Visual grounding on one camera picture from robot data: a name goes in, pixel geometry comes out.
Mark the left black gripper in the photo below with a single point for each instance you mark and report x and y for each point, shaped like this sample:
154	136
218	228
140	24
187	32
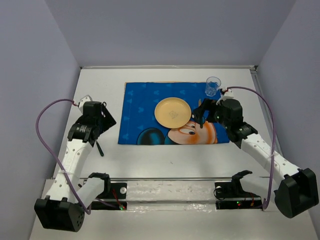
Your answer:
108	120

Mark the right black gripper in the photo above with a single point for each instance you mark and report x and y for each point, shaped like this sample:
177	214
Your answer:
206	105

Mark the gold knife dark handle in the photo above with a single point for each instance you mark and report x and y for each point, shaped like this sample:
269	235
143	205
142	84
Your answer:
200	118

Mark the tan round plate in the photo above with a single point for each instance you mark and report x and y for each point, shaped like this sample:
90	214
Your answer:
172	112

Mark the clear plastic cup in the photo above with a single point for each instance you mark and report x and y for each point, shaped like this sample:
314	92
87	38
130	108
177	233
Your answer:
212	86

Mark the gold fork dark handle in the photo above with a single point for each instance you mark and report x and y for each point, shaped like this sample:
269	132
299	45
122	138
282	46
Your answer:
99	149

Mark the blue cartoon placemat cloth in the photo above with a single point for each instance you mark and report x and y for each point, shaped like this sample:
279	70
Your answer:
138	125

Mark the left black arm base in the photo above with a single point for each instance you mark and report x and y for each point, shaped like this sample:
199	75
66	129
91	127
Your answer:
113	197

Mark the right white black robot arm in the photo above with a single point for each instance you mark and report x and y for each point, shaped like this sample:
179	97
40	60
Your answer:
293	189

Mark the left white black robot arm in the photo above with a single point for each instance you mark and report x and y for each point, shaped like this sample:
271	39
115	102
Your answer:
63	207

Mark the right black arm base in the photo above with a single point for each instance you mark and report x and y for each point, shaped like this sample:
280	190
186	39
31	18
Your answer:
230	195

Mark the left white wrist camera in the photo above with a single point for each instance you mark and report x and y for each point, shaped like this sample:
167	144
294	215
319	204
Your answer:
82	101

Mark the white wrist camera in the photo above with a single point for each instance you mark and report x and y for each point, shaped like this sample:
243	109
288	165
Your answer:
82	101
225	94

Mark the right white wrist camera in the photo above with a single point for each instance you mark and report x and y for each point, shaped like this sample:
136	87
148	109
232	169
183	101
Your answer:
225	94

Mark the metal table edge rail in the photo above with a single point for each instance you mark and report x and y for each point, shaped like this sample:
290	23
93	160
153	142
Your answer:
249	67

